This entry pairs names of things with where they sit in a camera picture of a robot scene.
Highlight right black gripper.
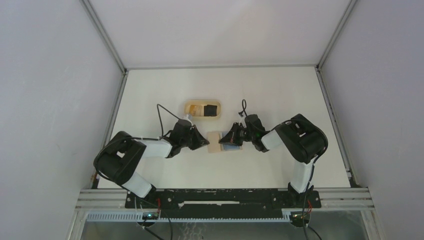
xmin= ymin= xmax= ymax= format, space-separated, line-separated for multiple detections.
xmin=220 ymin=121 xmax=256 ymax=146

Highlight beige card holder wallet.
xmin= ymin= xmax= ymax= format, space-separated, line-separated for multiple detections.
xmin=206 ymin=131 xmax=243 ymax=154

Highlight gold VIP card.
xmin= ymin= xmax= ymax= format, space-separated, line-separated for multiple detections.
xmin=188 ymin=104 xmax=204 ymax=117

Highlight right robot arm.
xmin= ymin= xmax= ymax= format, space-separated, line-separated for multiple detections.
xmin=218 ymin=113 xmax=329 ymax=208

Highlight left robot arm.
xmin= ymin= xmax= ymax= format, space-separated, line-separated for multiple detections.
xmin=93 ymin=119 xmax=210 ymax=209

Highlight black card in tray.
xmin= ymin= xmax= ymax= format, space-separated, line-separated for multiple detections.
xmin=203 ymin=104 xmax=218 ymax=117

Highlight wooden oval tray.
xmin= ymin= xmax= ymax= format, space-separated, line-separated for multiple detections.
xmin=183 ymin=99 xmax=222 ymax=121

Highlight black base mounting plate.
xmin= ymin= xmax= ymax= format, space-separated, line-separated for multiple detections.
xmin=124 ymin=188 xmax=322 ymax=218

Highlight white cable duct strip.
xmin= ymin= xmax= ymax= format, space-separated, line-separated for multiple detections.
xmin=86 ymin=211 xmax=291 ymax=223

